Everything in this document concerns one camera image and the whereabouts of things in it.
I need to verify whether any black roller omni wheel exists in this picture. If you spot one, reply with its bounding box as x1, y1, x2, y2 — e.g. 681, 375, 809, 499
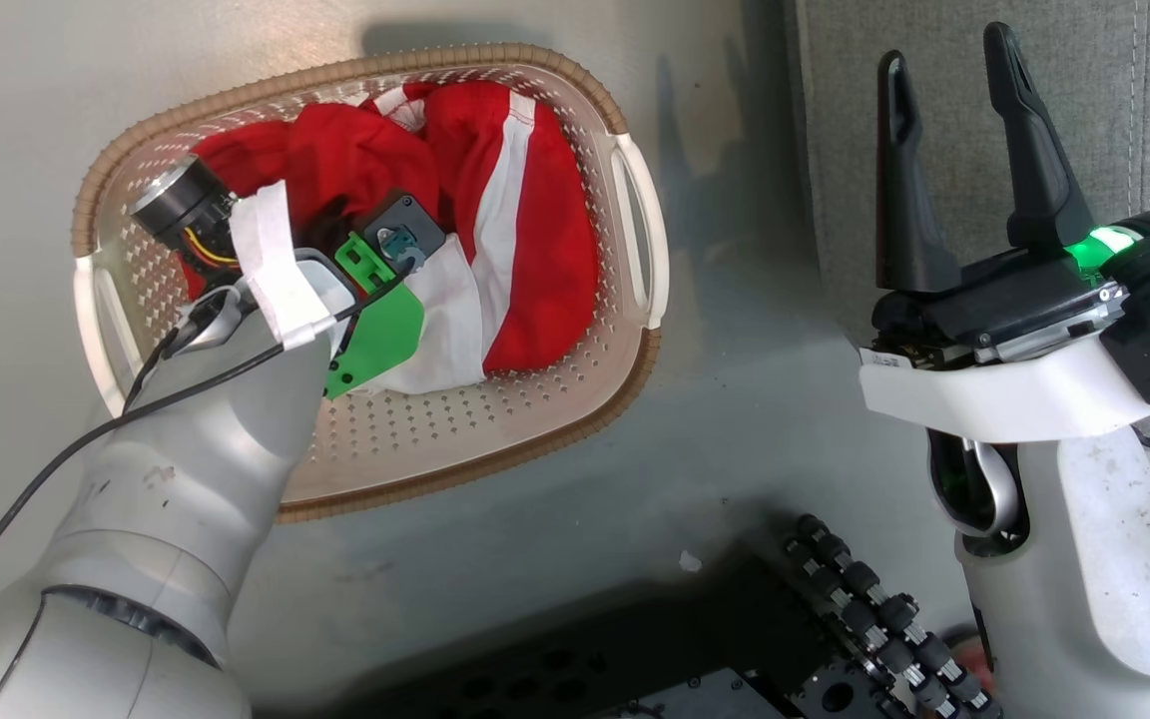
783, 514, 1000, 719

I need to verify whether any cream perforated laundry basket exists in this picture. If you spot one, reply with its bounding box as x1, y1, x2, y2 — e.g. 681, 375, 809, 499
71, 42, 671, 525

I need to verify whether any grey fabric sofa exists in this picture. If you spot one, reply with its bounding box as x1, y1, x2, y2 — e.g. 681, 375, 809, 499
795, 0, 1150, 460

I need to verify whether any red white striped garment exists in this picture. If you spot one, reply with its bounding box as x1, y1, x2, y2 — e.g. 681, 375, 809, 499
181, 80, 601, 395

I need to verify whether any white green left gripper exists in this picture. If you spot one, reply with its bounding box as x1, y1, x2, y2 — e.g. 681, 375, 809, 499
129, 155, 426, 400

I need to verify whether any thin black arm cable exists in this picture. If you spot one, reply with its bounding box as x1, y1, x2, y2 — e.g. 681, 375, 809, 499
0, 258, 418, 605

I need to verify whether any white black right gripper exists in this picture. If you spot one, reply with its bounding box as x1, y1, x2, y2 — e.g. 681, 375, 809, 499
860, 22, 1150, 440

